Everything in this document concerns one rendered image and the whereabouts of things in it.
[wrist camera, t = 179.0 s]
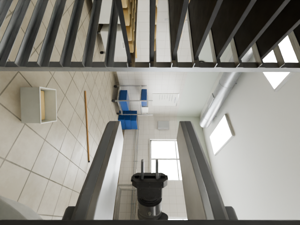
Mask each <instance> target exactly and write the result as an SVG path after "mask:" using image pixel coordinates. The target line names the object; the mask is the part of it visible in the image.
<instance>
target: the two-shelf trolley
mask: <svg viewBox="0 0 300 225"><path fill-rule="evenodd" d="M121 86H140V100H120V92H121ZM142 86H147V85H114V87H115V88H119V89H118V96H117V100H112V102H118V105H119V108H120V111H121V113H117V115H153V114H142V104H141V101H147V100H141V93H142ZM120 101H139V102H140V108H141V114H123V110H122V108H121V104H120Z"/></svg>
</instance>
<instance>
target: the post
mask: <svg viewBox="0 0 300 225"><path fill-rule="evenodd" d="M199 63H200V68H192V62H178V68H171V62H157V68H150V67H149V62H135V67H127V62H114V64H113V67H106V66H105V64H104V62H92V67H84V66H83V64H82V62H71V66H70V67H62V66H61V65H60V63H59V62H50V63H49V67H40V66H39V65H38V64H37V62H28V65H27V67H19V66H18V65H16V64H15V63H14V62H7V63H6V66H5V67H0V71H132V72H300V66H299V63H298V62H286V63H285V64H286V67H287V68H279V66H278V64H277V62H264V66H265V68H257V65H256V62H242V64H243V68H236V67H235V63H234V62H221V68H214V64H213V62H199Z"/></svg>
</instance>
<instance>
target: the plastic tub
mask: <svg viewBox="0 0 300 225"><path fill-rule="evenodd" d="M20 94H21V123H40V124H44V123H49V122H55V121H57V96H56V89H52V88H46V87H20Z"/></svg>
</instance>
